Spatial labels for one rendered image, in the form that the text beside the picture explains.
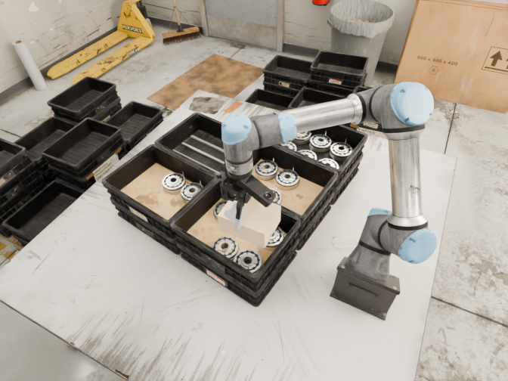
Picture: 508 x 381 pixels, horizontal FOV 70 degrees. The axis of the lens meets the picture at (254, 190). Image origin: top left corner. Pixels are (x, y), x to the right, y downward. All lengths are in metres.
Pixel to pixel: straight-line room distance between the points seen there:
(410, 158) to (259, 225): 0.48
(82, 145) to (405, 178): 2.05
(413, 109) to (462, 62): 2.84
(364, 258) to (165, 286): 0.76
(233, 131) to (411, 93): 0.49
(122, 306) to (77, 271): 0.27
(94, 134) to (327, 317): 1.94
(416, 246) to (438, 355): 1.17
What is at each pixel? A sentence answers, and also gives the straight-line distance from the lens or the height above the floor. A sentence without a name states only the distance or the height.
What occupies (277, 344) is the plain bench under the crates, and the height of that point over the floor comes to 0.70.
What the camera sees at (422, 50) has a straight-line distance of 3.88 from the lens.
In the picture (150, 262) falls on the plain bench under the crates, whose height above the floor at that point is 0.70.
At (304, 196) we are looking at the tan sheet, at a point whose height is 0.83.
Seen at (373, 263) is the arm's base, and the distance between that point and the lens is 1.30.
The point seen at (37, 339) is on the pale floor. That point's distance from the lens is 2.46.
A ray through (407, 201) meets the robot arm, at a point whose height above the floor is 1.17.
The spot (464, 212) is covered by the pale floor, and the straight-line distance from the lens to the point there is 2.91.
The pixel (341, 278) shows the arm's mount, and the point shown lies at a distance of 1.33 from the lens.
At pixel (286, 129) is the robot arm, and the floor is 1.41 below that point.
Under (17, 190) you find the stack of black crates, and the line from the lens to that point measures 2.67.
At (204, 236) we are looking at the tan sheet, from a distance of 1.44.
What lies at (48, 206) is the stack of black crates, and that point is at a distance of 2.65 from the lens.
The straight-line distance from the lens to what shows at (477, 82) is 3.94.
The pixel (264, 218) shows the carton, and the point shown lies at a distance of 1.10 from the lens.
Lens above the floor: 1.98
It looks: 47 degrees down
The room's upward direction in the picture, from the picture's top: 2 degrees counter-clockwise
